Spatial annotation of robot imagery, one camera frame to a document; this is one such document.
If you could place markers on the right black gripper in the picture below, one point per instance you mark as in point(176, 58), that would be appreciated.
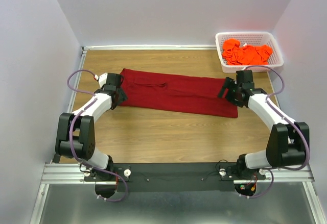
point(229, 91)

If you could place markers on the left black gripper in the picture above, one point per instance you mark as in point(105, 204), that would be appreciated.
point(118, 95)

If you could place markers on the dark red t-shirt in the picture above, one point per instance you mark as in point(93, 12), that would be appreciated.
point(171, 92)

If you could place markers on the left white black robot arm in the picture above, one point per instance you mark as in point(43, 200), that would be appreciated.
point(76, 130)

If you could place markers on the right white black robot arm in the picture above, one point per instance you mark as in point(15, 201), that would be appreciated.
point(247, 164)

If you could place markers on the orange t-shirt in basket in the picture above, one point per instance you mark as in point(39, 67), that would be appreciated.
point(235, 54)

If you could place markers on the white plastic laundry basket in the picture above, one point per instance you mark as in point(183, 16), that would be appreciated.
point(250, 38)

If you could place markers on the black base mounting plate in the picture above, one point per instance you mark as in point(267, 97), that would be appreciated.
point(174, 177)

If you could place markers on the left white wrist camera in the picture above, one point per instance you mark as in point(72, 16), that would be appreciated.
point(101, 79)

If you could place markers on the aluminium left side rail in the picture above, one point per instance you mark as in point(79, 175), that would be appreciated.
point(74, 82)

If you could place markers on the aluminium rail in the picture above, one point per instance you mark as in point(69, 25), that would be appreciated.
point(284, 145)
point(57, 173)
point(74, 82)
point(146, 47)

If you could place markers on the aluminium right side rail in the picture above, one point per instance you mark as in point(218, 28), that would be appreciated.
point(284, 145)

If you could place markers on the aluminium back rail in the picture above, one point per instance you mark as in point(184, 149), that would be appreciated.
point(146, 47)

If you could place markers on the aluminium front rail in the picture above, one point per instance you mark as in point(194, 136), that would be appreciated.
point(57, 173)

